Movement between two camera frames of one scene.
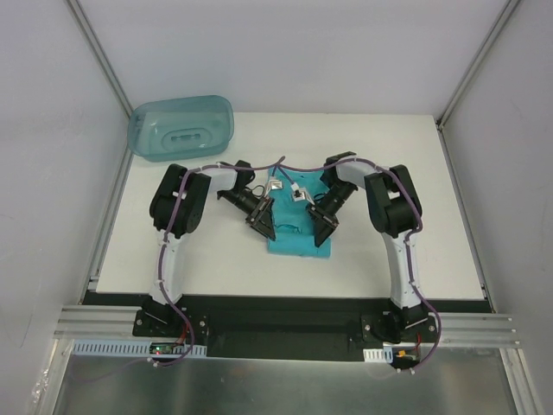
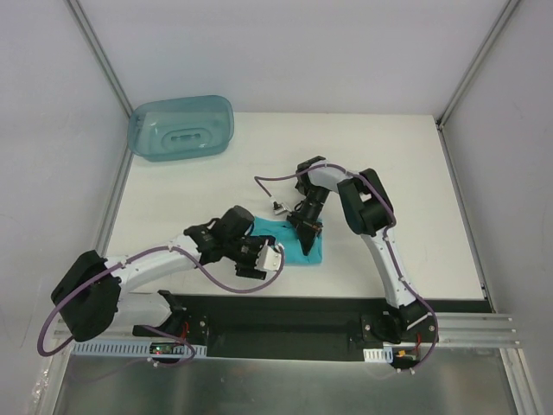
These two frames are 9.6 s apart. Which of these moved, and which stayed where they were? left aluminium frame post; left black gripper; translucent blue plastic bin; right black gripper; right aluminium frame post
Moved: right black gripper; left black gripper
Stayed: right aluminium frame post; translucent blue plastic bin; left aluminium frame post
